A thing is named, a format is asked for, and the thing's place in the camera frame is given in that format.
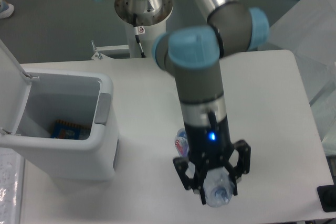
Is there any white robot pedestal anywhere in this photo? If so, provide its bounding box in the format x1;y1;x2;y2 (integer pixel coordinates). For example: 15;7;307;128
114;0;173;58

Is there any white trash can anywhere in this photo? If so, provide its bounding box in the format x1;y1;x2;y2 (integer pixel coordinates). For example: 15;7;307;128
0;67;120;182

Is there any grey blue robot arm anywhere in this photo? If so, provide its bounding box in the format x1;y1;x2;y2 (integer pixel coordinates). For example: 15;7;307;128
152;0;269;207

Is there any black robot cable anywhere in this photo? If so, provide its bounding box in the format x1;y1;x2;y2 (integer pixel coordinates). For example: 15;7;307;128
132;14;146;58

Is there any white table clamp bracket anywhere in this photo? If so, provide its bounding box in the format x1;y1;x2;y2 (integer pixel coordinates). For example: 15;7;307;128
91;40;130;60

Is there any blue snack bag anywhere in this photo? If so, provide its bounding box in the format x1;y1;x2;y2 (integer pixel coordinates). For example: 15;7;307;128
51;120;91;140

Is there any light blue sneaker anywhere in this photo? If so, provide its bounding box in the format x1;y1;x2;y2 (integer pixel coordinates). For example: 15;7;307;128
0;0;14;19

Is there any clear plastic water bottle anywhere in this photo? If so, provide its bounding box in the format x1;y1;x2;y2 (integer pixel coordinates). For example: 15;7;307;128
174;128;234;207

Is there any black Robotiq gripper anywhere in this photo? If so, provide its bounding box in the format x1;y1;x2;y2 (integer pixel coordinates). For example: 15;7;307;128
173;118;251;205

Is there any black device at table edge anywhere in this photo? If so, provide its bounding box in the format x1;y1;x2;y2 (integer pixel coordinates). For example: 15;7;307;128
317;185;335;212

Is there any plastic sleeved paper sheet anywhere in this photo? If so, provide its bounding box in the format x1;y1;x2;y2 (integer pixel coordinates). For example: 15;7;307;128
1;148;25;223

